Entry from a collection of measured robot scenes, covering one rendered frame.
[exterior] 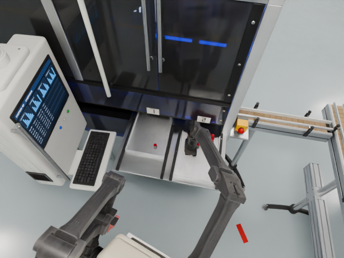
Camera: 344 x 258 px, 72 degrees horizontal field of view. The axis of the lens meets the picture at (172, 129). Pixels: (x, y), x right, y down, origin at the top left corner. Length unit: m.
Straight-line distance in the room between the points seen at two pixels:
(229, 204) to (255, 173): 1.79
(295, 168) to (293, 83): 1.26
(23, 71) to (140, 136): 0.80
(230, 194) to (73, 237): 0.49
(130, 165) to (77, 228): 0.85
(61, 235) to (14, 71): 0.73
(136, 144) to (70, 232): 0.97
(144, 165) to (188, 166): 0.28
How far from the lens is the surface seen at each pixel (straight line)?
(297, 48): 4.21
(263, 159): 2.74
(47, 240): 0.73
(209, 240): 0.92
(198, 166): 1.55
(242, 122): 1.60
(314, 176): 2.21
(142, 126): 1.70
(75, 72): 1.56
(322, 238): 2.04
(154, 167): 1.54
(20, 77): 1.23
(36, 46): 1.34
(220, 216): 0.88
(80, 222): 0.78
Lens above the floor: 2.28
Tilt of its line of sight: 57 degrees down
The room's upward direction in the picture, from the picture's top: 2 degrees clockwise
